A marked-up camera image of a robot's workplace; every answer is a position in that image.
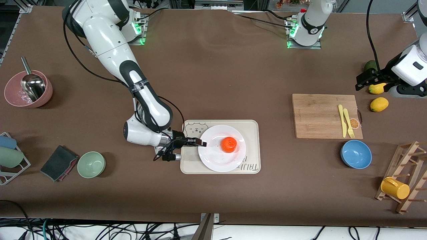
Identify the white round plate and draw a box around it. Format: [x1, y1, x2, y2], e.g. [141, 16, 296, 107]
[198, 125, 246, 173]

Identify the orange mandarin fruit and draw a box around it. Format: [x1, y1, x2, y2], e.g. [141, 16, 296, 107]
[221, 137, 238, 153]

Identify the yellow lemon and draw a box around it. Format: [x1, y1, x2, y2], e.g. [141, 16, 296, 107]
[370, 97, 389, 112]
[369, 83, 388, 95]

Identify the yellow plastic knife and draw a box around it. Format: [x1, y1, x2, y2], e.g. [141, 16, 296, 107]
[338, 104, 347, 138]

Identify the yellow plastic fork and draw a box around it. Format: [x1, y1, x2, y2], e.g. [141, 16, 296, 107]
[343, 108, 355, 139]

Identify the aluminium corner profile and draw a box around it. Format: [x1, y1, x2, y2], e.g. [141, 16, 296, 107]
[402, 0, 421, 23]

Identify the wooden cutting board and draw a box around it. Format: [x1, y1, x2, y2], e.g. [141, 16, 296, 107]
[292, 94, 363, 140]

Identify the beige tray with bear print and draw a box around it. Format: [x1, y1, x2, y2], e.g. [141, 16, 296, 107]
[180, 120, 261, 174]

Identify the blue bowl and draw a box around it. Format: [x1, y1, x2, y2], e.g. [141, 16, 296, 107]
[341, 140, 372, 169]

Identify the wooden mug rack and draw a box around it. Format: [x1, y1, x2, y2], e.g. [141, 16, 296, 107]
[375, 141, 427, 214]

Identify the pale green bowl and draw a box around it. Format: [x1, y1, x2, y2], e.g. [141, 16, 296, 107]
[77, 151, 106, 179]

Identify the yellow mug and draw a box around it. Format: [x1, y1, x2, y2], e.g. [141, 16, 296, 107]
[381, 177, 410, 200]

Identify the pink folded cloth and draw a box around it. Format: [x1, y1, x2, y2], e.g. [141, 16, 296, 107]
[55, 154, 80, 182]

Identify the dark grey folded cloth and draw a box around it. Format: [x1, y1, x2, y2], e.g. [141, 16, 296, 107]
[40, 145, 80, 180]

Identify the metal scoop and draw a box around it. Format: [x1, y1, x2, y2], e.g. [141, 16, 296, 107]
[21, 56, 46, 102]

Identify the pale green cup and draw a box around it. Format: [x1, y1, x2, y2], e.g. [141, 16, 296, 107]
[0, 147, 24, 168]

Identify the blue cup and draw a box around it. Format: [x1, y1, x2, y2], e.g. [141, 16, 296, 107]
[0, 135, 17, 149]

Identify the pink bowl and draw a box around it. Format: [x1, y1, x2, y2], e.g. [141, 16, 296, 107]
[4, 70, 53, 109]

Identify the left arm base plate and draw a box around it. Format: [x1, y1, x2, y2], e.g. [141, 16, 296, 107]
[286, 17, 322, 50]

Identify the metal table edge bracket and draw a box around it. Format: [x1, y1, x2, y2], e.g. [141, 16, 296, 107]
[192, 213, 220, 240]

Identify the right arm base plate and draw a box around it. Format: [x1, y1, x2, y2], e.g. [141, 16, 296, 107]
[128, 15, 147, 45]

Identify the black table cable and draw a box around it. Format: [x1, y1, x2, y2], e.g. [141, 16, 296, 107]
[234, 9, 294, 29]

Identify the white wire rack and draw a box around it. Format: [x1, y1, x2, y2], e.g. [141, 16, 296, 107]
[0, 132, 31, 185]

